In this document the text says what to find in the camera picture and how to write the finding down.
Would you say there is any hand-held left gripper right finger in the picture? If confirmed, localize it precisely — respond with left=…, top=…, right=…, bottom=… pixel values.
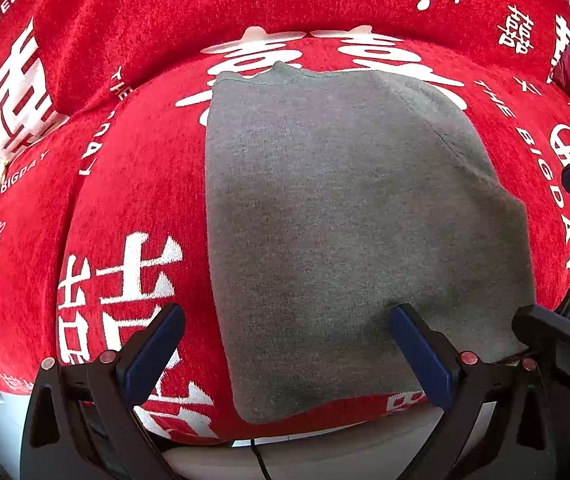
left=390, top=303, right=557, bottom=480

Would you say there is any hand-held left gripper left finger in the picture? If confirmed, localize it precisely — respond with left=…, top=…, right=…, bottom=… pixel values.
left=19, top=303, right=187, bottom=480

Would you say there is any grey knit sweater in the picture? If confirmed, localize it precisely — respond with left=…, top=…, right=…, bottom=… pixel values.
left=204, top=61, right=537, bottom=425

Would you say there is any red printed sofa blanket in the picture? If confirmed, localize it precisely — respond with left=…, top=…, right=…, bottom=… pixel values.
left=0, top=0, right=570, bottom=447

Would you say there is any black cable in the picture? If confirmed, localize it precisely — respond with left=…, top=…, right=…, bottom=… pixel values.
left=250, top=438, right=273, bottom=480

